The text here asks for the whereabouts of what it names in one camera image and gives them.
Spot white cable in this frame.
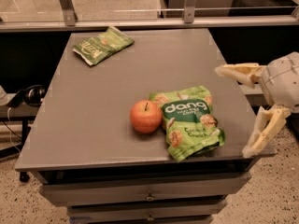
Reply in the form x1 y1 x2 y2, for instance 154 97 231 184
6 106 22 152

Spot grey drawer cabinet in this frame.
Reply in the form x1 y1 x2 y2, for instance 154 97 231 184
14 28 278 224

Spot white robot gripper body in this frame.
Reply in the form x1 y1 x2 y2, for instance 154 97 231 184
259 52 299 113

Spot grey drawer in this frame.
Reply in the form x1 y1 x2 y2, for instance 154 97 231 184
68 200 227 223
39 172 251 206

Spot dark green kettle chip bag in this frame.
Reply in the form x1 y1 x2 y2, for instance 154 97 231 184
72 26 135 66

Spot black headphones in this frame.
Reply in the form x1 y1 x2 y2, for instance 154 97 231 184
7 85 46 108

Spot top grey drawer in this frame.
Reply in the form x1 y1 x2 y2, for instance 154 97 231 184
39 172 251 206

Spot red apple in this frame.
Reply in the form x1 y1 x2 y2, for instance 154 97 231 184
130 100 163 133

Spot metal window rail frame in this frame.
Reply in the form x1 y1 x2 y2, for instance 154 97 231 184
0 0 299 32

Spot light green Dang chip bag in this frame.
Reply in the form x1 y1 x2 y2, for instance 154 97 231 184
149 86 225 162

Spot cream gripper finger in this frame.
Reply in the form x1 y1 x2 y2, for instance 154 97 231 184
214 63 266 89
242 105 291 158

